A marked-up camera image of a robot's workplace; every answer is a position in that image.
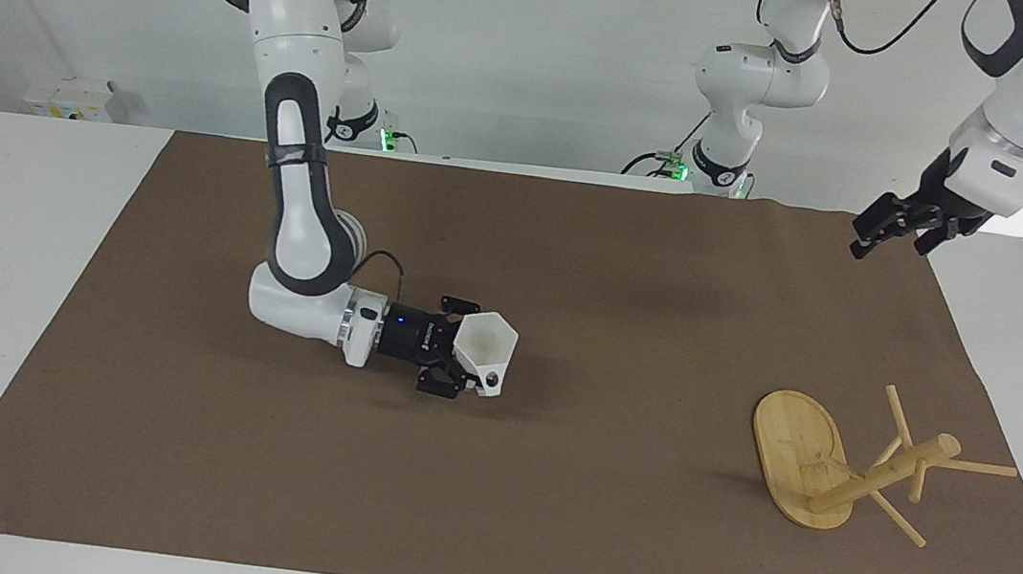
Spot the black cable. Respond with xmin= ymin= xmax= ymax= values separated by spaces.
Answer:
xmin=619 ymin=101 xmax=716 ymax=186
xmin=816 ymin=0 xmax=949 ymax=65
xmin=347 ymin=246 xmax=409 ymax=302

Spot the white box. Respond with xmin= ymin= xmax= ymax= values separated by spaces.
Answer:
xmin=20 ymin=70 xmax=133 ymax=126

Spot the white hexagonal cup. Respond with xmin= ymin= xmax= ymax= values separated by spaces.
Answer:
xmin=446 ymin=307 xmax=523 ymax=402

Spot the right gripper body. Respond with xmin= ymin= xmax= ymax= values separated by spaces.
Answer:
xmin=377 ymin=302 xmax=461 ymax=371

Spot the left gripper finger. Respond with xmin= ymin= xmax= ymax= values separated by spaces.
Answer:
xmin=847 ymin=186 xmax=920 ymax=267
xmin=912 ymin=214 xmax=967 ymax=262

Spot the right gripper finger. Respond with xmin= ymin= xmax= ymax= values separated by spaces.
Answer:
xmin=414 ymin=358 xmax=471 ymax=404
xmin=438 ymin=295 xmax=484 ymax=323

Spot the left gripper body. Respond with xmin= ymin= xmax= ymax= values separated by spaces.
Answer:
xmin=909 ymin=143 xmax=1002 ymax=242

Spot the wooden cup rack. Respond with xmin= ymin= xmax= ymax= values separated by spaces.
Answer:
xmin=740 ymin=368 xmax=1023 ymax=559

